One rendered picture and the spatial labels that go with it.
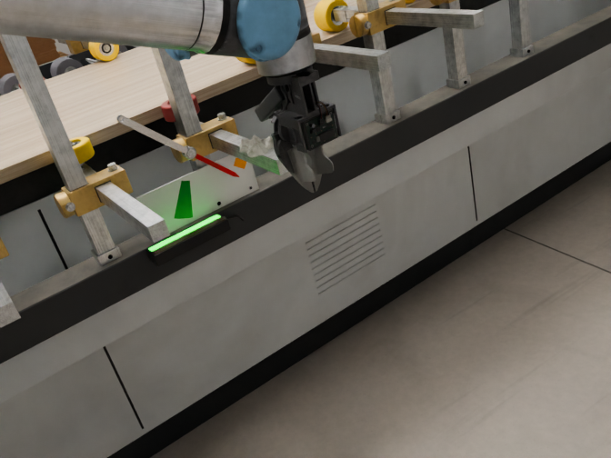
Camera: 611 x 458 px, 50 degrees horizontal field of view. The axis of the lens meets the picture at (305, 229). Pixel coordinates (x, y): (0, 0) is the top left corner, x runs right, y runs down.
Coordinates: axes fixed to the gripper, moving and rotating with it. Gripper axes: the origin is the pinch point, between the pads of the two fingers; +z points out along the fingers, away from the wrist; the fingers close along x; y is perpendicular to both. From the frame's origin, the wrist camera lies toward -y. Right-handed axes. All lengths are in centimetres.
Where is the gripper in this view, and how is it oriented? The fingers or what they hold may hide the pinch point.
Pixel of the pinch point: (309, 184)
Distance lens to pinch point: 109.8
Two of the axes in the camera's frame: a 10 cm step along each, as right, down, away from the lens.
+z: 2.2, 8.5, 4.7
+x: 8.0, -4.4, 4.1
